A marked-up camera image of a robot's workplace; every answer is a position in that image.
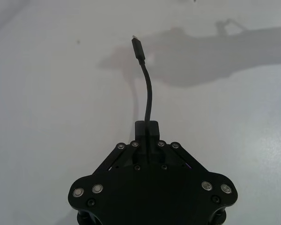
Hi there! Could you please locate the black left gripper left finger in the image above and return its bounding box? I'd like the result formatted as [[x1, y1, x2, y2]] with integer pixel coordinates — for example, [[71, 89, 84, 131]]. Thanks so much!
[[91, 120, 148, 176]]

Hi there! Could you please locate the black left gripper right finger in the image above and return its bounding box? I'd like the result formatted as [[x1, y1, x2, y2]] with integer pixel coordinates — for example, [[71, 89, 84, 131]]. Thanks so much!
[[147, 120, 209, 174]]

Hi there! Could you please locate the black cable with plug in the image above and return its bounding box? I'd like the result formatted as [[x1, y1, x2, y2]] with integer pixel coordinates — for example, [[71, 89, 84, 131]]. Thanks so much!
[[131, 34, 153, 123]]

